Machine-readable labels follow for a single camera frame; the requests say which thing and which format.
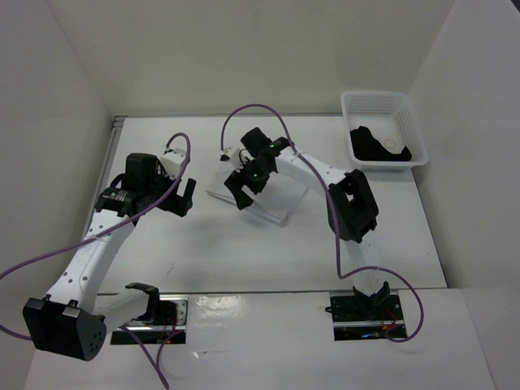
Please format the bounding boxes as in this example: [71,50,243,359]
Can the white skirt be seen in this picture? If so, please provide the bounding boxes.
[206,162,309,225]

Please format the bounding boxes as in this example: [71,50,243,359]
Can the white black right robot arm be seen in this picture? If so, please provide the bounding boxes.
[220,128,379,280]

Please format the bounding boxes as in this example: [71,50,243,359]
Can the white plastic laundry basket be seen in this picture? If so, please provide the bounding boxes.
[340,90,429,172]

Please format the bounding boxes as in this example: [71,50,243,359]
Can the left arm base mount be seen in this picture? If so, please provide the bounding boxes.
[107,293,189,345]

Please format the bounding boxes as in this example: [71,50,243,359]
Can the black skirt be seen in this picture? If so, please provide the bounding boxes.
[350,126,412,162]

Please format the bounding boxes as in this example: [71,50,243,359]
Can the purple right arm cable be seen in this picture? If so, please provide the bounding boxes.
[219,103,426,345]

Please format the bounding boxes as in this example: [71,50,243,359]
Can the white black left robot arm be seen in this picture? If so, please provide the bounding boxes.
[23,149,196,362]

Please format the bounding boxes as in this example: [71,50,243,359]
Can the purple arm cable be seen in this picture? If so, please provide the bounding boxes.
[219,103,426,345]
[0,132,192,389]

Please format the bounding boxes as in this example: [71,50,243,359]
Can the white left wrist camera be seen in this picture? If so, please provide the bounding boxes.
[159,149,187,178]

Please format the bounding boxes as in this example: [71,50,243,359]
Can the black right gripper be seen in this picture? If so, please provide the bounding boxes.
[224,157,272,210]

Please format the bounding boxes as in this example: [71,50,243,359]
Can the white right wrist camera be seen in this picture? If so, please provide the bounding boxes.
[219,147,243,171]

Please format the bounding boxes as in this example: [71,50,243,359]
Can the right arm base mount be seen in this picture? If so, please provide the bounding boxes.
[325,292,408,341]

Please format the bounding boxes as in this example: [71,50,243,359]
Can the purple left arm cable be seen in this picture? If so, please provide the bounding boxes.
[0,132,192,389]

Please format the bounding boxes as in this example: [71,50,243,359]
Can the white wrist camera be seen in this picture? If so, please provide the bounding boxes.
[159,149,187,178]
[219,147,243,171]

